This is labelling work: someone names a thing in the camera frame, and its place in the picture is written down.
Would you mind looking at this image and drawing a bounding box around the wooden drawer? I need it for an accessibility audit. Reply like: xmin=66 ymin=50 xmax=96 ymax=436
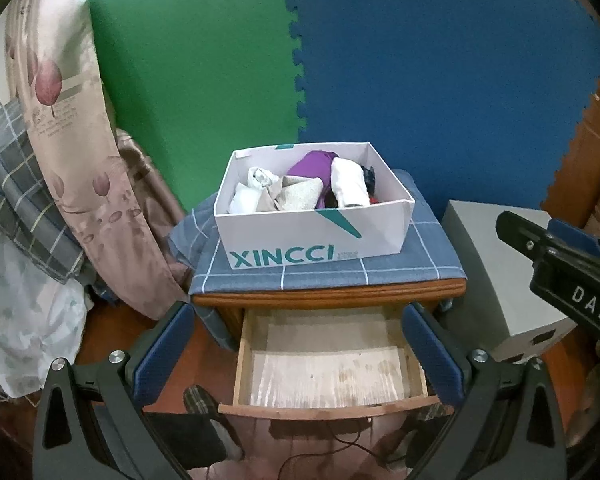
xmin=219 ymin=305 xmax=442 ymax=422

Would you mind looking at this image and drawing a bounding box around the black cable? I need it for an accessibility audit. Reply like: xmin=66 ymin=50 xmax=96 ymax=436
xmin=275 ymin=422 xmax=406 ymax=480

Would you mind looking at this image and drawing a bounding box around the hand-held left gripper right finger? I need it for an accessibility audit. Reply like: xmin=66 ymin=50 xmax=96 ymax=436
xmin=400 ymin=301 xmax=567 ymax=480

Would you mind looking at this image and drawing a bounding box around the white cardboard box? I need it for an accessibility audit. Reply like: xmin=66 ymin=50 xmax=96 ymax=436
xmin=214 ymin=141 xmax=415 ymax=271

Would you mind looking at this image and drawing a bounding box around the green foam mat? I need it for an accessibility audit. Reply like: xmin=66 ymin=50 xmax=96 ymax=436
xmin=87 ymin=0 xmax=306 ymax=213

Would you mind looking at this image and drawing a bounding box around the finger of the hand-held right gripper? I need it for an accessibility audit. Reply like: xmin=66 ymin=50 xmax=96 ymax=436
xmin=496 ymin=211 xmax=573 ymax=263
xmin=547 ymin=219 xmax=600 ymax=263

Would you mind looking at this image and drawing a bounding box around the brown satin cloth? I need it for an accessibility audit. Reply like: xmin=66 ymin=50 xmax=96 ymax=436
xmin=115 ymin=127 xmax=192 ymax=286

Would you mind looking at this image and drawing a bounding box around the white patterned blanket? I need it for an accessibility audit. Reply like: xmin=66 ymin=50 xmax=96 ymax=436
xmin=0 ymin=210 xmax=96 ymax=411

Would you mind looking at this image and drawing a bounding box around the white underwear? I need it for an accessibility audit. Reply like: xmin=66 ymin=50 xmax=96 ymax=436
xmin=330 ymin=158 xmax=372 ymax=209
xmin=229 ymin=166 xmax=282 ymax=214

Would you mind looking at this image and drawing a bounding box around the purple bra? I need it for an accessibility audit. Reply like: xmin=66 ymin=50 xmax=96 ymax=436
xmin=285 ymin=151 xmax=341 ymax=211

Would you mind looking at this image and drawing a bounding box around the blue checked cloth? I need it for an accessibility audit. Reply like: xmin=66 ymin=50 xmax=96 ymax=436
xmin=169 ymin=170 xmax=468 ymax=351

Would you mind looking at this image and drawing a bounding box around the beige floral curtain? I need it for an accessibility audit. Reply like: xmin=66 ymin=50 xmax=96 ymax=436
xmin=5 ymin=0 xmax=191 ymax=321

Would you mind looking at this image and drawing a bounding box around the blue foam mat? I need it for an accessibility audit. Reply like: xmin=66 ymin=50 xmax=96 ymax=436
xmin=282 ymin=0 xmax=600 ymax=208

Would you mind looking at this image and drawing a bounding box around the person's right leg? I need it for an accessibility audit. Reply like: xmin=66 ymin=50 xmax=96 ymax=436
xmin=390 ymin=405 xmax=456 ymax=467

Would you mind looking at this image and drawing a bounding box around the grey plaid blanket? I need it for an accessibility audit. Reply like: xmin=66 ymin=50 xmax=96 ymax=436
xmin=0 ymin=100 xmax=96 ymax=286

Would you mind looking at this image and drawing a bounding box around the person's leg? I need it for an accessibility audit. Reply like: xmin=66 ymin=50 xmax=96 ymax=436
xmin=390 ymin=405 xmax=456 ymax=467
xmin=145 ymin=385 xmax=244 ymax=472

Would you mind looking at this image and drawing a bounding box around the person's left leg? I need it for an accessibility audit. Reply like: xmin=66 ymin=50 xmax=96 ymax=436
xmin=145 ymin=385 xmax=244 ymax=472

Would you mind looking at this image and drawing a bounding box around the wooden door frame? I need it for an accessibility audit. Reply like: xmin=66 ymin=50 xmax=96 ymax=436
xmin=542 ymin=55 xmax=600 ymax=211

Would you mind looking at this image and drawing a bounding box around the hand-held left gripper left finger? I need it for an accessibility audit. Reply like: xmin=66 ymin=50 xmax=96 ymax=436
xmin=32 ymin=301 xmax=221 ymax=480

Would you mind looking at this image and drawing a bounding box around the beige underwear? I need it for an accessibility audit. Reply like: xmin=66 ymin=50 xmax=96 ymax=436
xmin=267 ymin=175 xmax=325 ymax=212

